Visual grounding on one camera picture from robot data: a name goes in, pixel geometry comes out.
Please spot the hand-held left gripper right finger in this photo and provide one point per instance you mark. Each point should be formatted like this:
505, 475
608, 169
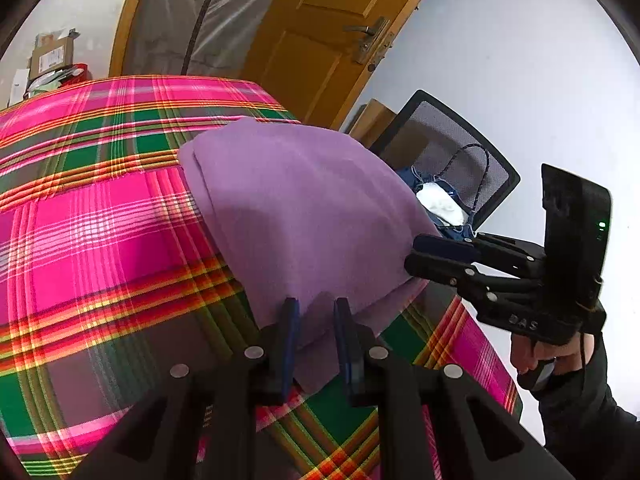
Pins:
342, 355

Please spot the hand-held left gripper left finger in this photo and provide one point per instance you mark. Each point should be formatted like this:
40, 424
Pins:
292, 345

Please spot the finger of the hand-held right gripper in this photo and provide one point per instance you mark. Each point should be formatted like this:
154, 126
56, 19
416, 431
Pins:
440, 245
435, 266

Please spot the purple fleece garment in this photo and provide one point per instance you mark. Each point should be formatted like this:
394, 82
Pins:
300, 210

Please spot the person's right forearm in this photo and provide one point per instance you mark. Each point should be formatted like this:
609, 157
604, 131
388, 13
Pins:
585, 410

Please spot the blue and white clothes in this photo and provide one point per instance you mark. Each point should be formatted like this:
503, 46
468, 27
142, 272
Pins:
445, 230

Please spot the person's right hand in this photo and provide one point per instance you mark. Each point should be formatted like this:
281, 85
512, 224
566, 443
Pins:
570, 357

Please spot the black mesh office chair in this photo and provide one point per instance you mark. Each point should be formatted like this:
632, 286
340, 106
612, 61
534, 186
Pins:
450, 135

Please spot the brown cardboard panel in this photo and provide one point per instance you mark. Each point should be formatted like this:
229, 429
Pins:
375, 120

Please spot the pink green plaid bed sheet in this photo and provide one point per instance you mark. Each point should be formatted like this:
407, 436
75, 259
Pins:
100, 235

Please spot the wooden door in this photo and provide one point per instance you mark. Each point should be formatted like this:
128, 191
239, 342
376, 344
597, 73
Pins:
320, 35

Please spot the clear plastic door curtain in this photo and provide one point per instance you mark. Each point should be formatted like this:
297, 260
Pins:
200, 15

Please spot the red item behind bed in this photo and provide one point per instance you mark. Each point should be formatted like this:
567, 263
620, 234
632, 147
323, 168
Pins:
70, 72

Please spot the small white box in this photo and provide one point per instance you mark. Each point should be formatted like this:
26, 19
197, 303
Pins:
19, 87

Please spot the brown cardboard box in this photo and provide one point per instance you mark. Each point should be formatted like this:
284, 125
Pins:
50, 55

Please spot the wooden door frame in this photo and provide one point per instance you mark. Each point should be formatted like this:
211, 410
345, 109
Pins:
125, 25

